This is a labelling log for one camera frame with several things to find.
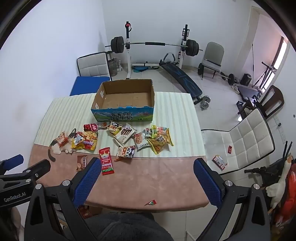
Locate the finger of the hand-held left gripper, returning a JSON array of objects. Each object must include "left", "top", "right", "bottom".
[
  {"left": 0, "top": 159, "right": 51, "bottom": 185},
  {"left": 0, "top": 154, "right": 24, "bottom": 175}
]

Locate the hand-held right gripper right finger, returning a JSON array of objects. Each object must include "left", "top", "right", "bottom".
[{"left": 193, "top": 158, "right": 271, "bottom": 241}]

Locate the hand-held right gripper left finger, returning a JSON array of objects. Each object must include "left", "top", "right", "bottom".
[{"left": 24, "top": 157, "right": 102, "bottom": 241}]

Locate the reddish brown snack packet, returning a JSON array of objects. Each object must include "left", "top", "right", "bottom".
[{"left": 76, "top": 155, "right": 88, "bottom": 171}]

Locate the red sachet with crown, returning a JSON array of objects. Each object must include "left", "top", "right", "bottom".
[{"left": 99, "top": 147, "right": 115, "bottom": 176}]

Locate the small orange snack packet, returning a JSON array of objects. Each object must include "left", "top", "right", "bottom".
[{"left": 55, "top": 131, "right": 68, "bottom": 148}]

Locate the yellow red noodle snack packet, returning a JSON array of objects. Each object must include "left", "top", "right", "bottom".
[{"left": 71, "top": 131, "right": 99, "bottom": 151}]

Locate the panda face snack packet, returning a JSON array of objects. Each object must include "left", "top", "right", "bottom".
[{"left": 115, "top": 145, "right": 136, "bottom": 162}]

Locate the white chocolate stick packet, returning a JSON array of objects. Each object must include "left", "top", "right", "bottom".
[{"left": 114, "top": 123, "right": 137, "bottom": 146}]

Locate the yellow panda snack packet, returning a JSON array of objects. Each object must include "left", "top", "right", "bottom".
[{"left": 107, "top": 120, "right": 124, "bottom": 136}]

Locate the yellow biscuit packet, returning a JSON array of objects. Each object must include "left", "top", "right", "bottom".
[{"left": 147, "top": 128, "right": 174, "bottom": 155}]

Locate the white cookie packet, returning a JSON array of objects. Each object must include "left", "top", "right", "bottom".
[{"left": 133, "top": 133, "right": 149, "bottom": 150}]

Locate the colourful candy bag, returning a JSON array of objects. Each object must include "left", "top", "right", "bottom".
[{"left": 151, "top": 125, "right": 167, "bottom": 136}]

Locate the cardboard box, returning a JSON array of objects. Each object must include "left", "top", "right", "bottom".
[{"left": 91, "top": 79, "right": 155, "bottom": 123}]

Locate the flat printed packet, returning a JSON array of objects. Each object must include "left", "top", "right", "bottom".
[{"left": 212, "top": 155, "right": 228, "bottom": 171}]

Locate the black scooter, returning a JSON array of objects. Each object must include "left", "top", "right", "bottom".
[{"left": 244, "top": 141, "right": 294, "bottom": 186}]

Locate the pink table mat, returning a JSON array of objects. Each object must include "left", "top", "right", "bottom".
[{"left": 27, "top": 144, "right": 210, "bottom": 212}]

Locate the cream striped table mat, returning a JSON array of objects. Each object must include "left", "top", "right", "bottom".
[{"left": 34, "top": 92, "right": 206, "bottom": 158}]

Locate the white padded chair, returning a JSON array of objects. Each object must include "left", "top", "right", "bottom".
[
  {"left": 77, "top": 52, "right": 112, "bottom": 81},
  {"left": 201, "top": 108, "right": 275, "bottom": 175}
]

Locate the person's dark fleece clothing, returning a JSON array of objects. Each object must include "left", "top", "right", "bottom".
[{"left": 84, "top": 212, "right": 174, "bottom": 241}]

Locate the white goose plush toy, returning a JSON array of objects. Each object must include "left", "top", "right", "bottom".
[{"left": 265, "top": 154, "right": 294, "bottom": 210}]

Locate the chrome dumbbell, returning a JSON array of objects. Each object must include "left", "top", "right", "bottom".
[{"left": 200, "top": 95, "right": 211, "bottom": 110}]

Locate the orange red bag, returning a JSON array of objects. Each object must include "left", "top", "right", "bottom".
[{"left": 274, "top": 170, "right": 296, "bottom": 230}]

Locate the blue cushion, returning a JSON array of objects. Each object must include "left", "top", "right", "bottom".
[{"left": 69, "top": 76, "right": 110, "bottom": 96}]

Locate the short barbell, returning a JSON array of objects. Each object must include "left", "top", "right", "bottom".
[{"left": 198, "top": 62, "right": 236, "bottom": 86}]

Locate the dark wooden chair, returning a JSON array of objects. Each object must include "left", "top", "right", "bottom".
[{"left": 238, "top": 85, "right": 285, "bottom": 120}]

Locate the black sit-up bench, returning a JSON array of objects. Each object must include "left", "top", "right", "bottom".
[{"left": 159, "top": 53, "right": 204, "bottom": 105}]

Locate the black speaker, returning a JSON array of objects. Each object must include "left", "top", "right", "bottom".
[{"left": 240, "top": 73, "right": 252, "bottom": 86}]

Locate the clear water jug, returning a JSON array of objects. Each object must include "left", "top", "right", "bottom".
[{"left": 109, "top": 58, "right": 118, "bottom": 77}]

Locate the white barbell rack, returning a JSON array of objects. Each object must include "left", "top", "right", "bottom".
[{"left": 124, "top": 21, "right": 189, "bottom": 80}]

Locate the grey chair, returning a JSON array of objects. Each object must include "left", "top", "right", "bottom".
[{"left": 201, "top": 42, "right": 225, "bottom": 80}]

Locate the metal exercise stand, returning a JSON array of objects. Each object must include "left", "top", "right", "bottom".
[{"left": 252, "top": 44, "right": 278, "bottom": 88}]

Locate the long barbell with black plates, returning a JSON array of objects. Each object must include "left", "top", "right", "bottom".
[{"left": 105, "top": 36, "right": 203, "bottom": 57}]

